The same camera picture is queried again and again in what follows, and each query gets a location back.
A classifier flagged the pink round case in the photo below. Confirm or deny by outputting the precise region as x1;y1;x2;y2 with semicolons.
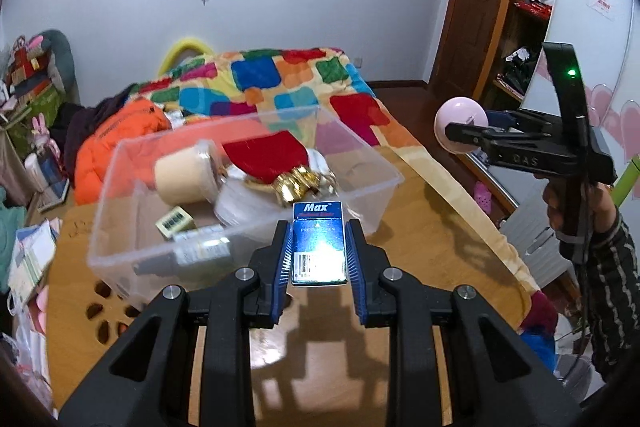
433;96;488;155

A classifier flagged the green spray bottle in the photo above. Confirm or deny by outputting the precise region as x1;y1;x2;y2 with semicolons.
134;225;233;279

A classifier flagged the white drawstring cloth bag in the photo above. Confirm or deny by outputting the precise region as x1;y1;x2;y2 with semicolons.
298;148;335;191

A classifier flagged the mahjong tile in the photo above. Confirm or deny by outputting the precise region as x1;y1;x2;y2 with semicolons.
155;206;196;239

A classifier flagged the blue Max staples box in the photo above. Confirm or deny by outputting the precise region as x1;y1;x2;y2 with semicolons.
291;200;347;286

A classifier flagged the clear round cotton pad box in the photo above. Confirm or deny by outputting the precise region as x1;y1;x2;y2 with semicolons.
214;179;292;243

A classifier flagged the red velvet gift pouch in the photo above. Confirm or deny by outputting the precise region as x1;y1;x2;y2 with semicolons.
222;130;338;206

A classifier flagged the cream plastic jar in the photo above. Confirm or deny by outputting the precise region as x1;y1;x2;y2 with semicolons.
153;140;219;206

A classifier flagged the striped sleeve forearm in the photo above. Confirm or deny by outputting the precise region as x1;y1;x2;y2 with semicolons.
574;215;639;381

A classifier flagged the person right hand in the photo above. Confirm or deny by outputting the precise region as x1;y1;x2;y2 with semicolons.
541;178;618;238

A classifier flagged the wooden shelf unit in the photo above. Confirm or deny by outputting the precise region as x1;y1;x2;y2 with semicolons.
476;0;554;109

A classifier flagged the brown wooden door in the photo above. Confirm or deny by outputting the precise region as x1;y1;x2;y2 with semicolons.
430;0;508;100

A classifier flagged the stack of papers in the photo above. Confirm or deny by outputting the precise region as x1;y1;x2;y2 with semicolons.
8;218;62;315

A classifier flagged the clear plastic storage bin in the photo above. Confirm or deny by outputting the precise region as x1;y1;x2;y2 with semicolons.
87;106;404;308

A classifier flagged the tablet on side table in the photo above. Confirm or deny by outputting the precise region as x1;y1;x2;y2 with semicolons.
37;179;70;212

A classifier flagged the teal dinosaur plush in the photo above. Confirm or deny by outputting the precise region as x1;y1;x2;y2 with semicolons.
0;186;27;294

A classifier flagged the colourful patchwork blanket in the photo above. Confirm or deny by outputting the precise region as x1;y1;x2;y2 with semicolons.
128;48;540;293

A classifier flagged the orange puffer jacket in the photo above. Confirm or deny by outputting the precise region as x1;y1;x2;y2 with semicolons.
74;98;171;205

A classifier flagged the pink rabbit figure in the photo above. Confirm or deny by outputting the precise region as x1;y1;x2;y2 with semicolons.
32;113;61;160

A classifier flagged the dark purple garment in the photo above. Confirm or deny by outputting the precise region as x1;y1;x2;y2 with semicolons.
49;84;134;180

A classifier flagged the yellow curved headboard pillow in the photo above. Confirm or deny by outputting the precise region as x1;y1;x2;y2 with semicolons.
157;37;214;77

